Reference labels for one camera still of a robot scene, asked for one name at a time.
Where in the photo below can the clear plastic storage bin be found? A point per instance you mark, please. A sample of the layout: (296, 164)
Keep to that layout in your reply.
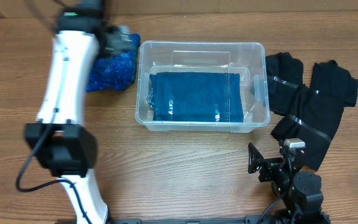
(245, 58)

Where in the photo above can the blue denim jeans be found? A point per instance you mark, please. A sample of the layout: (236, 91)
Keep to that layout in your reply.
(196, 96)

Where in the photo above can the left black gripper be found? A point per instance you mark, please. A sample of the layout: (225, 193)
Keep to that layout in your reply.
(117, 42)

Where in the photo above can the small folded black garment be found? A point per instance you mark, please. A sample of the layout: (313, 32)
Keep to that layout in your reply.
(284, 76)

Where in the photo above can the blue sequin garment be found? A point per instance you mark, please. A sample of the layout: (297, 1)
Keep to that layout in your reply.
(115, 72)

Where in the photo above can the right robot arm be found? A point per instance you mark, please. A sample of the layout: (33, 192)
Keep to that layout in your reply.
(299, 195)

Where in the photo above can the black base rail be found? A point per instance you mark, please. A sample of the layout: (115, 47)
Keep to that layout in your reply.
(191, 221)

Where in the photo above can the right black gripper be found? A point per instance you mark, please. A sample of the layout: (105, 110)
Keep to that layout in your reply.
(257, 160)

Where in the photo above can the large black garment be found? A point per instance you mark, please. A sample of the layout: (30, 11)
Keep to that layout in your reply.
(315, 112)

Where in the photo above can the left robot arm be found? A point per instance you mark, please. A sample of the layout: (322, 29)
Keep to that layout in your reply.
(58, 138)

